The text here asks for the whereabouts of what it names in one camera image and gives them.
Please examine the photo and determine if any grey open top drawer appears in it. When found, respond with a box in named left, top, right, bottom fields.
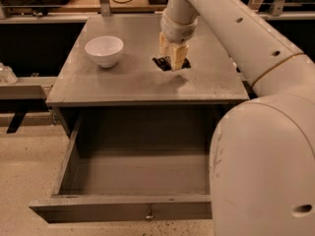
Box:
left=30, top=117, right=212, bottom=223

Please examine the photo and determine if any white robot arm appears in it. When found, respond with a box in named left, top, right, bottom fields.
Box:
left=159, top=0, right=315, bottom=236

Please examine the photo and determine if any small metal drawer knob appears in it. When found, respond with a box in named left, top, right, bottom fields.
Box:
left=145, top=208, right=155, bottom=221

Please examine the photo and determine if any black rxbar chocolate bar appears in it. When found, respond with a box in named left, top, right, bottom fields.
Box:
left=153, top=56, right=191, bottom=72

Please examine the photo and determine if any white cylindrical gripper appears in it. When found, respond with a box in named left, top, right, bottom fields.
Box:
left=159, top=9, right=198, bottom=71

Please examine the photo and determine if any white ceramic bowl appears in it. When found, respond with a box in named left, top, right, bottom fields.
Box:
left=85, top=35, right=124, bottom=68

